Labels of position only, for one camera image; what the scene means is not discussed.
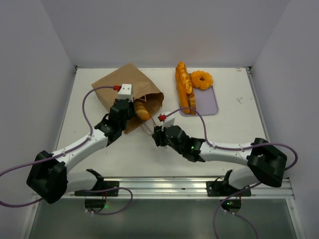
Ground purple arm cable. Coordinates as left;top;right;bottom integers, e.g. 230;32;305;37
0;85;134;216
165;107;299;239

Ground orange fake ring bread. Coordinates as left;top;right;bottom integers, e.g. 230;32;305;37
190;71;213;91

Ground brown paper bag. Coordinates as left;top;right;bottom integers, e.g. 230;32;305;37
91;63;164;134

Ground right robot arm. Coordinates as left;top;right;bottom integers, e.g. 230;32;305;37
152;125;287;196

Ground beige fake bread slice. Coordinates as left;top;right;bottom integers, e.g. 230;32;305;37
189;95;196;115

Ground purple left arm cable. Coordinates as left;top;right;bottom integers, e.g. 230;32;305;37
0;85;134;216

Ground orange fake bread loaf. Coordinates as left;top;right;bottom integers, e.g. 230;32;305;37
176;61;193;96

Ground aluminium mounting rail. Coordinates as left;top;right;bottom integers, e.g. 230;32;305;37
31;176;295;200

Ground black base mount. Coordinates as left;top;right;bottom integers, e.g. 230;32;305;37
206;170;252;213
74;181;119;213

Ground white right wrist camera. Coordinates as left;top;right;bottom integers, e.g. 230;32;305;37
158;112;175;131

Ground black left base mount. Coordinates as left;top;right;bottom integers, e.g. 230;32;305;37
74;181;119;213

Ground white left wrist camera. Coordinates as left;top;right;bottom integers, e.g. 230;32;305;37
114;84;134;102

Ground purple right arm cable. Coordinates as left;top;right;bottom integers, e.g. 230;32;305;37
165;107;299;239

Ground orange fake baguette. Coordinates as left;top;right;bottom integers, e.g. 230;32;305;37
175;77;190;114

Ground lilac plastic tray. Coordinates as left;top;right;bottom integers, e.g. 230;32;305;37
175;73;218;116

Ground small orange fake bread roll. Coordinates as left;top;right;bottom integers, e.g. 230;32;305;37
134;100;151;121

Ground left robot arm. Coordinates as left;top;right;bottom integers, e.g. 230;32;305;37
26;100;136;204

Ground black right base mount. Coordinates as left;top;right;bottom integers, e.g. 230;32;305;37
206;170;252;213

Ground metal kitchen tongs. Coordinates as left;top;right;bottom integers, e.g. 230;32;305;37
141;117;157;136

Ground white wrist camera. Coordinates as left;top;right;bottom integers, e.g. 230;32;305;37
158;112;175;131
114;84;134;102

